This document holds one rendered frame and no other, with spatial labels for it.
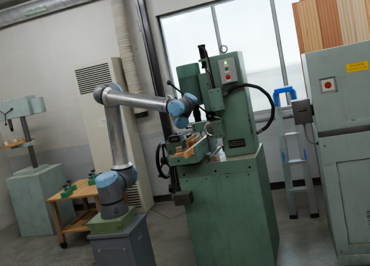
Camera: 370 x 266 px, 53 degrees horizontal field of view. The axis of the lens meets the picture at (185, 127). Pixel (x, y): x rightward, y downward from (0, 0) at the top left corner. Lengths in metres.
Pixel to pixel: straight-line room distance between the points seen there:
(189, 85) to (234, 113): 0.39
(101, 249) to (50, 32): 3.04
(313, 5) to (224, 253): 2.45
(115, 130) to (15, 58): 2.89
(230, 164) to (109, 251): 0.97
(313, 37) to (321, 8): 0.29
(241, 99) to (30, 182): 2.75
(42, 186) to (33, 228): 0.53
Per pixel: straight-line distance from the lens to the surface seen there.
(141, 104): 2.20
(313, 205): 3.47
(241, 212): 2.65
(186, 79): 2.66
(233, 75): 2.49
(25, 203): 4.63
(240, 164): 2.53
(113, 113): 2.49
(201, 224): 2.76
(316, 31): 3.88
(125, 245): 2.46
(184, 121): 2.25
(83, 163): 4.85
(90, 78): 4.26
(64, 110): 4.83
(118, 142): 2.52
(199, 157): 2.51
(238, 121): 2.58
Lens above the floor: 1.40
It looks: 7 degrees down
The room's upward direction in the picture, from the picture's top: 12 degrees counter-clockwise
